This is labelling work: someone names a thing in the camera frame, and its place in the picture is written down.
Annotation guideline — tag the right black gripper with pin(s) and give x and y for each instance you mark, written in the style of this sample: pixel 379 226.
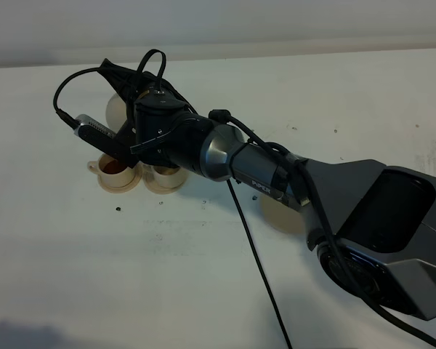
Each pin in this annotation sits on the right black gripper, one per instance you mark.
pixel 160 128

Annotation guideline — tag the beige ceramic teapot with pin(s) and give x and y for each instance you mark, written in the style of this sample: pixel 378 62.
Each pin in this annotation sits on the beige ceramic teapot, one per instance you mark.
pixel 115 113

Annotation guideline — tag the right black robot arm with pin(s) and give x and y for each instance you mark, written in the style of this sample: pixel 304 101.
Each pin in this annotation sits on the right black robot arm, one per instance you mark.
pixel 365 219

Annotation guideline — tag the beige teapot saucer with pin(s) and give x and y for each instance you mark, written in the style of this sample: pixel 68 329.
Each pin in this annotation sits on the beige teapot saucer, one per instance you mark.
pixel 281 217

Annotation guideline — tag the left beige teacup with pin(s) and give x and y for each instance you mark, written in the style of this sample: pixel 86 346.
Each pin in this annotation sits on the left beige teacup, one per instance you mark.
pixel 108 165

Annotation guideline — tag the beige teacup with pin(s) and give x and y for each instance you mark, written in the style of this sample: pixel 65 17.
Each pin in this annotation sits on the beige teacup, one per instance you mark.
pixel 108 165
pixel 161 170

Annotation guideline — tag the right teacup saucer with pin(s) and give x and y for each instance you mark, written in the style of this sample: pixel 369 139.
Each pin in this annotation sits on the right teacup saucer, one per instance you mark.
pixel 163 189

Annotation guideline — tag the teacup saucer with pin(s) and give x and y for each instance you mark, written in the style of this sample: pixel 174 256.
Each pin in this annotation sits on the teacup saucer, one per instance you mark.
pixel 119 183
pixel 163 189

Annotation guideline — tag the right beige teacup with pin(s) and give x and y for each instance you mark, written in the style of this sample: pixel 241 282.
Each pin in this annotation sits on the right beige teacup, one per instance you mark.
pixel 161 170

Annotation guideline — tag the left teacup saucer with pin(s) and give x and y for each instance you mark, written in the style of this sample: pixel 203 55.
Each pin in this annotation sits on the left teacup saucer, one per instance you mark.
pixel 119 183

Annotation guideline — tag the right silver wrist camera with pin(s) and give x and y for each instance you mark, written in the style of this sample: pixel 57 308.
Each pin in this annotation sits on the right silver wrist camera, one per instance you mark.
pixel 103 139

